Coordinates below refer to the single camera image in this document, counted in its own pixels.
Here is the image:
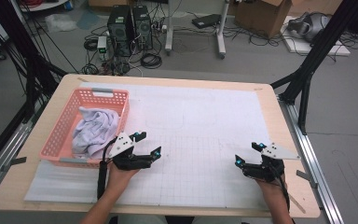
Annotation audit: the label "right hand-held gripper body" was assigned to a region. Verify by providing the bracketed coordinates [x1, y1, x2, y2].
[241, 142, 301, 184]

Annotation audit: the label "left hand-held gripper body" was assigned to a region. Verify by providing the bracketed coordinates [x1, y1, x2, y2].
[106, 132, 154, 172]

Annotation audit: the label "lavender towel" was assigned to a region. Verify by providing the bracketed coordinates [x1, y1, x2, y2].
[71, 105, 121, 160]

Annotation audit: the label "pink plastic basket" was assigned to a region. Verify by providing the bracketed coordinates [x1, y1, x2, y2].
[38, 87, 131, 171]

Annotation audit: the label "person's left hand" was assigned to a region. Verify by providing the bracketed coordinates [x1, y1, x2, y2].
[106, 161, 142, 194]

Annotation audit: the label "person's right hand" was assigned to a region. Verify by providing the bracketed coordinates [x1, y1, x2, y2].
[255, 174, 288, 203]

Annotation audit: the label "white grid foam mat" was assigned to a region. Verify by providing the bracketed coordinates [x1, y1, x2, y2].
[23, 81, 291, 210]

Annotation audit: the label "thin wooden stick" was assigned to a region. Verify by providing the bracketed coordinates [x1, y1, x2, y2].
[288, 194, 307, 215]

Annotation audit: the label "small white box green light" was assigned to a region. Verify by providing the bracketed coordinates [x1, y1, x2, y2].
[96, 35, 108, 62]

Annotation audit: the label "black computer tower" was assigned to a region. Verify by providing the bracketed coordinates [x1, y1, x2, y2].
[106, 4, 134, 59]
[131, 5, 154, 51]

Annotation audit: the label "white foam board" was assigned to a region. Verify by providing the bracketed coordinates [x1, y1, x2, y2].
[280, 15, 352, 58]

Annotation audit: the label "white metal stand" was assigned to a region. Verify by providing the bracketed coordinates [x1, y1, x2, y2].
[163, 0, 231, 60]

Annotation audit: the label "open cardboard box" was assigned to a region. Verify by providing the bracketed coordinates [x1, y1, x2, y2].
[233, 0, 293, 40]

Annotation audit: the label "grey rounded device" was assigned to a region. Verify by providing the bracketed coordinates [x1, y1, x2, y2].
[286, 11, 332, 43]

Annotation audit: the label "black flat box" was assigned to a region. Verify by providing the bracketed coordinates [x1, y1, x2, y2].
[191, 13, 223, 30]

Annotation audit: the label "closed cardboard box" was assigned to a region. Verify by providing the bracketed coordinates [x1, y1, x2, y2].
[88, 0, 131, 8]
[288, 0, 344, 17]

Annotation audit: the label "clear plastic bag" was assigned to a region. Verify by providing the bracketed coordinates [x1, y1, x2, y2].
[45, 13, 77, 34]

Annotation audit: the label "white round table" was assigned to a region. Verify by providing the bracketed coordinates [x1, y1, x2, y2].
[18, 0, 71, 13]

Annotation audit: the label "aluminium rail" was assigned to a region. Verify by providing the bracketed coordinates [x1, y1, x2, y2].
[278, 94, 345, 224]
[0, 119, 35, 204]

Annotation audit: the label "grey metal bracket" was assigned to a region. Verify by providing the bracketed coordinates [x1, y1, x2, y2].
[1, 156, 28, 173]
[296, 169, 319, 189]

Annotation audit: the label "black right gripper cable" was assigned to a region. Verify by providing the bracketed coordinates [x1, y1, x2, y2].
[269, 160, 292, 214]

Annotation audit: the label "coiled black cable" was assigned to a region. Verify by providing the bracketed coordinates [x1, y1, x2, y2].
[140, 52, 163, 70]

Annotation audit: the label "tangled black floor cables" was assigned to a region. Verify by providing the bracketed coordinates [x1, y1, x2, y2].
[180, 10, 296, 48]

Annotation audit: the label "black metal frame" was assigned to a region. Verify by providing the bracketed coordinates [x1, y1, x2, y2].
[269, 0, 358, 136]
[0, 0, 70, 124]

